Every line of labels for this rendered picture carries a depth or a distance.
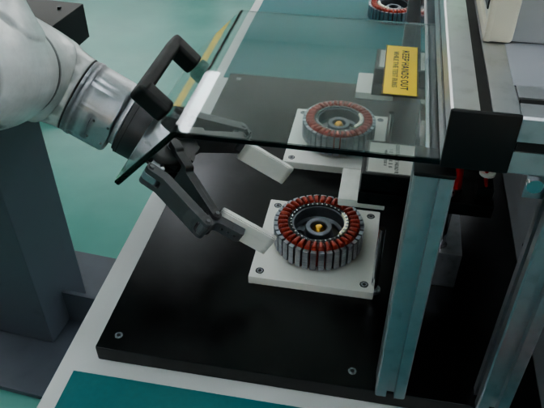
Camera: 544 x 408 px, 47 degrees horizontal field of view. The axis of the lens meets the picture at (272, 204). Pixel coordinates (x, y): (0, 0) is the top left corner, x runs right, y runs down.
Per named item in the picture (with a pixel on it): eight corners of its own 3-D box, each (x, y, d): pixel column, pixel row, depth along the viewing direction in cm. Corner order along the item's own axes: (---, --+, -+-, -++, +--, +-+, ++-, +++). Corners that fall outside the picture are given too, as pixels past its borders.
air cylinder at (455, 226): (410, 282, 76) (418, 248, 73) (411, 240, 82) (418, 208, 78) (453, 287, 76) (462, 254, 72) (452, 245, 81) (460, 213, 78)
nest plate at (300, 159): (282, 167, 95) (282, 160, 94) (297, 116, 106) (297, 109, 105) (382, 178, 92) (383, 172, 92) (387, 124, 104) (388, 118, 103)
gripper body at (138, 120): (125, 123, 79) (189, 159, 81) (99, 162, 73) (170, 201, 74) (146, 79, 74) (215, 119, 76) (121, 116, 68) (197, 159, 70)
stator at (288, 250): (266, 267, 76) (266, 244, 74) (281, 209, 85) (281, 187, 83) (359, 278, 75) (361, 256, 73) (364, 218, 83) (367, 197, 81)
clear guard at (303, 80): (114, 184, 53) (102, 124, 49) (193, 57, 71) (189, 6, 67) (518, 232, 48) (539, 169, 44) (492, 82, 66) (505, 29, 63)
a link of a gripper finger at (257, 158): (236, 159, 82) (237, 155, 83) (282, 184, 84) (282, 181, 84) (247, 143, 80) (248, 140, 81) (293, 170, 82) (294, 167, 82)
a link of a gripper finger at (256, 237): (224, 206, 71) (223, 210, 70) (277, 235, 72) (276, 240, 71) (212, 222, 72) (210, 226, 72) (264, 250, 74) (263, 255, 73)
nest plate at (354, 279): (248, 282, 76) (248, 275, 75) (270, 206, 88) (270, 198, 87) (372, 299, 74) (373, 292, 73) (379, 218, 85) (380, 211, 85)
